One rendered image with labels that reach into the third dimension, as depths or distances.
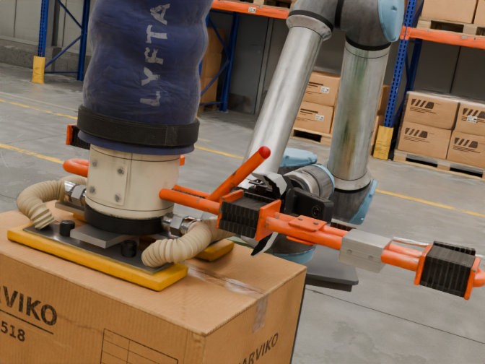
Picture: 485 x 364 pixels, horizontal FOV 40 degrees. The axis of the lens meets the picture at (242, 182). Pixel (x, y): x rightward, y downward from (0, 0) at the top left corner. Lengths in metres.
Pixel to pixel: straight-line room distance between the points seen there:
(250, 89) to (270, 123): 8.76
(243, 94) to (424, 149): 3.28
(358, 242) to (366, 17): 0.68
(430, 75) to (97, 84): 8.57
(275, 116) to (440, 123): 6.76
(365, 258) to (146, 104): 0.45
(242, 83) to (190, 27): 9.17
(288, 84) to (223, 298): 0.61
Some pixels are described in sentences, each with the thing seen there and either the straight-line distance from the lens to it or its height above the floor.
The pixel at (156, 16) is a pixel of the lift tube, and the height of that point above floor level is 1.39.
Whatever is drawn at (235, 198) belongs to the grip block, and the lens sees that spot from 1.19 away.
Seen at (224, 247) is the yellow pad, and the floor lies 0.96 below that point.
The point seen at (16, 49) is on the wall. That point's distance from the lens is 12.70.
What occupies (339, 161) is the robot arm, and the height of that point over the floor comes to 1.07.
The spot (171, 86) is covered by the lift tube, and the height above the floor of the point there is 1.28.
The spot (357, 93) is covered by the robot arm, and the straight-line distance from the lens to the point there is 1.72.
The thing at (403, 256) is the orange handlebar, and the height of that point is 1.09.
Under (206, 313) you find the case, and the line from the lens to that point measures 1.09.
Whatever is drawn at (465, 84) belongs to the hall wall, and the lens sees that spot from 9.55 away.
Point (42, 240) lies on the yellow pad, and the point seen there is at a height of 0.97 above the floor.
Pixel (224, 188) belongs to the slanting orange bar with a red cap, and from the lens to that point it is 1.18.
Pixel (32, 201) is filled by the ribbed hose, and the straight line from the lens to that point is 1.30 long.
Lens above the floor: 1.41
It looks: 14 degrees down
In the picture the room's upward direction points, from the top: 9 degrees clockwise
